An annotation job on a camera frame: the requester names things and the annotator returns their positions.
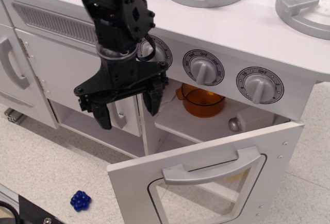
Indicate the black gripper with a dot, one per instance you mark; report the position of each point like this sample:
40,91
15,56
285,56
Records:
121,76

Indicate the silver oven door handle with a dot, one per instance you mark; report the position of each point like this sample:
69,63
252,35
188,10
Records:
178,175

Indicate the white oven door with window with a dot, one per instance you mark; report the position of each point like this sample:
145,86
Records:
264,154

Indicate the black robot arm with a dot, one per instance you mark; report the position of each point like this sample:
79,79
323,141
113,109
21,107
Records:
120,26

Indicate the left grey stove knob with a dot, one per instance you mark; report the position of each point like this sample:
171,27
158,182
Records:
154,49

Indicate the grey stove knob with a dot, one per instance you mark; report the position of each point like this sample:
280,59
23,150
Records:
260,85
203,67
154,49

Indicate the orange plastic measuring cup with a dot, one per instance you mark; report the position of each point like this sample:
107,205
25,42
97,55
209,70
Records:
199,102

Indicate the middle grey stove knob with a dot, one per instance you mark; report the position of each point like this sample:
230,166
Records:
203,67

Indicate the silver vent grille panel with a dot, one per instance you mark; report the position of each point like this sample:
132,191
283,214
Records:
56,23

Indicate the white left cabinet door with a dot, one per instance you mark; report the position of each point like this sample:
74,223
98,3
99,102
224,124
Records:
20,89

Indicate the blue toy berry cluster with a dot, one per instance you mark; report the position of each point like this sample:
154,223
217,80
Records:
80,201

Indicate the silver ball knob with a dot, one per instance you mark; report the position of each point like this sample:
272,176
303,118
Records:
234,124

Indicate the white toy kitchen body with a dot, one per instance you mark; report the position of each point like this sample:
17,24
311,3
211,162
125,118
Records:
48,165

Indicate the right grey stove knob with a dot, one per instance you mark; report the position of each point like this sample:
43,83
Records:
260,85

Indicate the silver right burner grate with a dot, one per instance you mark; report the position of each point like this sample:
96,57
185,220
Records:
310,17

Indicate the silver left cabinet handle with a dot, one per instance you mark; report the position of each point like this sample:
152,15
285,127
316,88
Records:
19,81

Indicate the aluminium frame rail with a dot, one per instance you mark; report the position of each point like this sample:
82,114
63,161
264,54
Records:
14,116

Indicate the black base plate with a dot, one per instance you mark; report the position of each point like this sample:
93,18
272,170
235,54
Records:
31,213

